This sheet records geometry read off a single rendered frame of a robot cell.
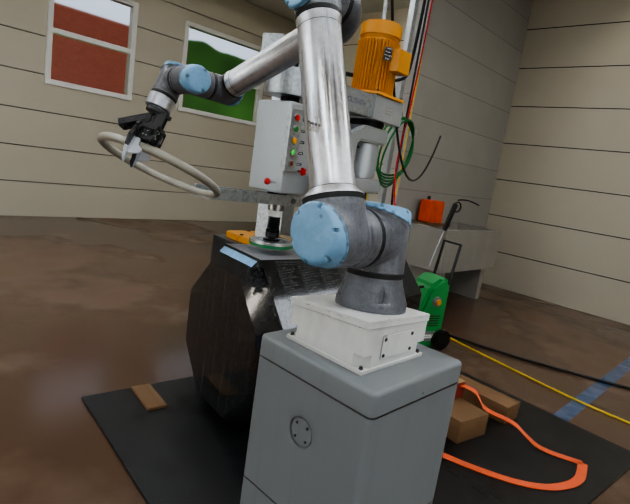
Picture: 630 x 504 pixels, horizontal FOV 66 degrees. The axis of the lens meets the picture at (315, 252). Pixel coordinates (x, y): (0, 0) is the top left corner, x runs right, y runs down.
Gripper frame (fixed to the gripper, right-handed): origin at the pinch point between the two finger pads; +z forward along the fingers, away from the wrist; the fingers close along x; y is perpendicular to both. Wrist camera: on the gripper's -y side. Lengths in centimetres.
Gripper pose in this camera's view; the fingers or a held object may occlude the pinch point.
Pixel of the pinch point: (126, 160)
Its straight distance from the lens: 178.5
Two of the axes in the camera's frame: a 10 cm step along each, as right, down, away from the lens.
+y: 9.2, 3.6, -1.4
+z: -3.8, 9.2, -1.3
